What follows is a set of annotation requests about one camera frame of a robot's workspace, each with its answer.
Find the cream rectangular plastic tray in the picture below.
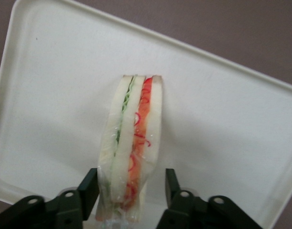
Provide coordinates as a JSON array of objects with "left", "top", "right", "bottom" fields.
[{"left": 0, "top": 0, "right": 292, "bottom": 229}]

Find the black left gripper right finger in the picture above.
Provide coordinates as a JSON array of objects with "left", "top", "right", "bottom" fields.
[{"left": 157, "top": 168, "right": 273, "bottom": 229}]

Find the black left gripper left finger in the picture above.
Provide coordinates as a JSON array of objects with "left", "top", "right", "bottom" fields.
[{"left": 0, "top": 168, "right": 100, "bottom": 229}]

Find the triangle sandwich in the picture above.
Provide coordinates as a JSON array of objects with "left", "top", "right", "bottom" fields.
[{"left": 95, "top": 74, "right": 164, "bottom": 227}]

